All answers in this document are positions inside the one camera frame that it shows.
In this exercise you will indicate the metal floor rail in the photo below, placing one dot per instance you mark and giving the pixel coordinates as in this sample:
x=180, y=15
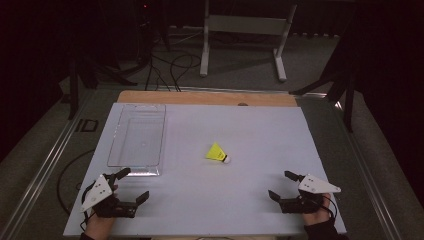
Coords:
x=366, y=180
x=43, y=170

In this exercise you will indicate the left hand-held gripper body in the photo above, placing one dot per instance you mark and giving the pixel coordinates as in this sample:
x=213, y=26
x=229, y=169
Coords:
x=100, y=193

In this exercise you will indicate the white metal stand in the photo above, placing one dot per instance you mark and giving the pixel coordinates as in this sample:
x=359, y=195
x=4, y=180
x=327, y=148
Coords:
x=246, y=25

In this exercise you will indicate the person's right hand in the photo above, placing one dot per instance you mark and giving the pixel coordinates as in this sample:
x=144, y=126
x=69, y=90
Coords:
x=319, y=216

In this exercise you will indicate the person's left hand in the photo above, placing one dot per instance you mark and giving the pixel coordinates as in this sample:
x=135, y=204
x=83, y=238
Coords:
x=99, y=227

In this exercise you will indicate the black tripod stand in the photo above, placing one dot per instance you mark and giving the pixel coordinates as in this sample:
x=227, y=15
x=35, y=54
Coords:
x=75, y=86

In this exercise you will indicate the clear plastic tray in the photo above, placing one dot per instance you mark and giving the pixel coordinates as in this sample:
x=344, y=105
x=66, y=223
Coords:
x=138, y=140

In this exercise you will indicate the wooden table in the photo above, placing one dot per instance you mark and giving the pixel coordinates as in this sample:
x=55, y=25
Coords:
x=206, y=98

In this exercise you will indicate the yellow shuttlecock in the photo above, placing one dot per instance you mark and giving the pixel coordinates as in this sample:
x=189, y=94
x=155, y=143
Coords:
x=216, y=153

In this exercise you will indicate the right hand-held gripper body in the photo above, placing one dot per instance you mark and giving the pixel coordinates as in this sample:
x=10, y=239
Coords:
x=315, y=186

